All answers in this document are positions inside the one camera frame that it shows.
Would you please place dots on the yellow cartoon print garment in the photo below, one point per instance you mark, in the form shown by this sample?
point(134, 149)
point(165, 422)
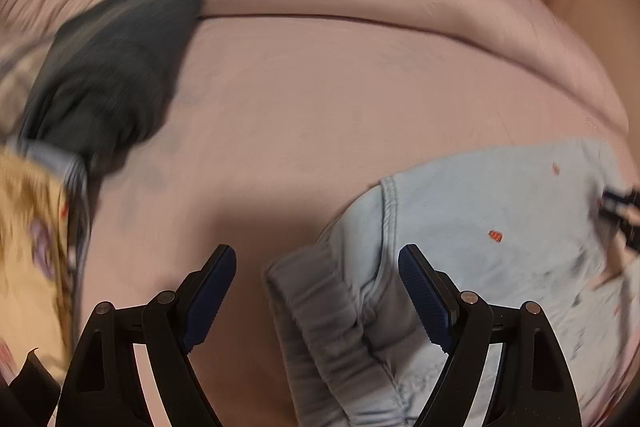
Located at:
point(36, 305)

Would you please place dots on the dark folded garment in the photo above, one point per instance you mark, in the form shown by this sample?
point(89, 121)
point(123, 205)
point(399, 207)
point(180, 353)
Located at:
point(108, 78)

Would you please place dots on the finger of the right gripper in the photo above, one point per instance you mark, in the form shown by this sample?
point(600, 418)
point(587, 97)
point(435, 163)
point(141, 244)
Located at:
point(611, 207)

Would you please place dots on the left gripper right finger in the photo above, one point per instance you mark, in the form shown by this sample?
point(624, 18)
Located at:
point(533, 386)

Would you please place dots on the light blue strawberry pants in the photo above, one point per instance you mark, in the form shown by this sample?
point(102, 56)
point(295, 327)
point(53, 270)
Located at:
point(512, 224)

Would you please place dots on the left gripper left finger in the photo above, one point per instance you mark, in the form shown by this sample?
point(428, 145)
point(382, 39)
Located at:
point(103, 387)

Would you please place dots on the plaid pillow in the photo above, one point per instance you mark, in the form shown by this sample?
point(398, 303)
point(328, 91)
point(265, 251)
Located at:
point(21, 59)

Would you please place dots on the pink bed sheet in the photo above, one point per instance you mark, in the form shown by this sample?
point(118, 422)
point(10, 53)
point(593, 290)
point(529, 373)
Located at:
point(276, 126)

